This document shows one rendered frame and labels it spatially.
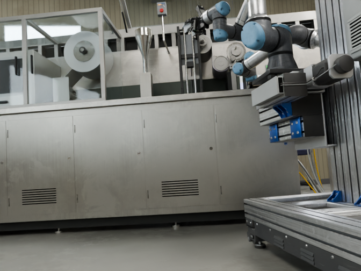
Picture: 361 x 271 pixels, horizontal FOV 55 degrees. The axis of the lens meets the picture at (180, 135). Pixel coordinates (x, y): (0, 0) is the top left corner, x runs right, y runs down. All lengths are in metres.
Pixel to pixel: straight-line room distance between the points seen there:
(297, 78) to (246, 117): 1.02
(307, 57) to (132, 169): 1.73
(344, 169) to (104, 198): 1.54
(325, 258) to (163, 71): 2.25
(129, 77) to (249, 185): 1.44
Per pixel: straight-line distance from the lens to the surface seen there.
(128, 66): 3.13
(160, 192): 2.36
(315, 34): 2.25
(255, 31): 1.62
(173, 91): 3.01
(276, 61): 1.71
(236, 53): 2.71
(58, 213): 2.58
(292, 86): 1.37
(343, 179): 1.59
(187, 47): 2.64
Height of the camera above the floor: 0.42
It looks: 5 degrees up
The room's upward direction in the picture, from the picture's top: 4 degrees counter-clockwise
